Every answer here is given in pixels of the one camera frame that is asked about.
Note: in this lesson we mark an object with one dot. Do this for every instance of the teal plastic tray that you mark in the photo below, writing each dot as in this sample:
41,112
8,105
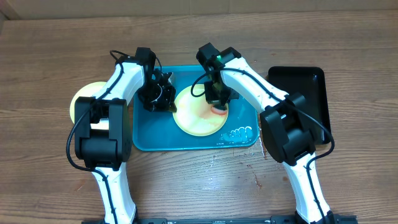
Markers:
157,131

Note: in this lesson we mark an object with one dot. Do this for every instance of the black plastic tray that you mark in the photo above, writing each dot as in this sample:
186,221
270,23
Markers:
311,84

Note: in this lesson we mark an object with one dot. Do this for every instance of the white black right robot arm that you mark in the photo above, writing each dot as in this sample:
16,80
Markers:
231,68

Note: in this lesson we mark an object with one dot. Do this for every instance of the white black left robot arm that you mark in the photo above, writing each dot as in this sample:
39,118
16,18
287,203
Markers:
100,140

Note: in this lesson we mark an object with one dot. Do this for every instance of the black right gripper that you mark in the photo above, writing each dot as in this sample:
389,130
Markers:
215,98

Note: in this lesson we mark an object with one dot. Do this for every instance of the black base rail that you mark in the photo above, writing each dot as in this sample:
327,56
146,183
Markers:
276,219

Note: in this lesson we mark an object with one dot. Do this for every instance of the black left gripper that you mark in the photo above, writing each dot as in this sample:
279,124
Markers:
166,104

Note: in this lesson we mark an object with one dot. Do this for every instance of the yellow-green plate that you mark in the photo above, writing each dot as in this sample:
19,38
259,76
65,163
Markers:
87,91
194,115

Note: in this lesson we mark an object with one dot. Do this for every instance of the pink green sponge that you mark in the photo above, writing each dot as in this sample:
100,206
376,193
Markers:
219,111

